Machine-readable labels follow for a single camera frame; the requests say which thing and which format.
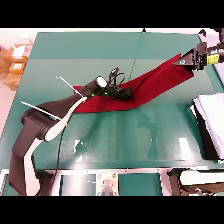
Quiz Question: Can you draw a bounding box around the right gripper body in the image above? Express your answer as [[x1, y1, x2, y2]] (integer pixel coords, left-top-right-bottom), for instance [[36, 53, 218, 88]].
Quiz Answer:
[[189, 42, 209, 72]]

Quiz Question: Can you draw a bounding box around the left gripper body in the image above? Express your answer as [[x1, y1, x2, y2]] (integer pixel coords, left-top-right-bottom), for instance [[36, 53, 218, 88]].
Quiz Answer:
[[109, 84, 135, 101]]

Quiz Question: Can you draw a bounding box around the red garment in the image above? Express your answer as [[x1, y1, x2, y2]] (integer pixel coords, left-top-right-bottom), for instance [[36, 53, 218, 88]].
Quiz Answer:
[[72, 52, 195, 115]]

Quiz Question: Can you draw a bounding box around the white garment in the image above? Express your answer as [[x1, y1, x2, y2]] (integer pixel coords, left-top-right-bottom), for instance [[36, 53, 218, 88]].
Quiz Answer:
[[192, 92, 224, 160]]

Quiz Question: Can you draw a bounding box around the black garment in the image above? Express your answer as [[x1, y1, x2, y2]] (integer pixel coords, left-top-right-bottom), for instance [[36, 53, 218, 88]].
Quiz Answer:
[[190, 103, 224, 161]]

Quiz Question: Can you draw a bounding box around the black cable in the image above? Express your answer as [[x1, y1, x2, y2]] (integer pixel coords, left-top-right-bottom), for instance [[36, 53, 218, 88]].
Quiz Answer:
[[55, 128, 64, 172]]

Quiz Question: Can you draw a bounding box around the silver frame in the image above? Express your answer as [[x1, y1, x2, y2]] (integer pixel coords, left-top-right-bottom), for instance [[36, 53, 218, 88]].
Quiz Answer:
[[0, 166, 224, 197]]

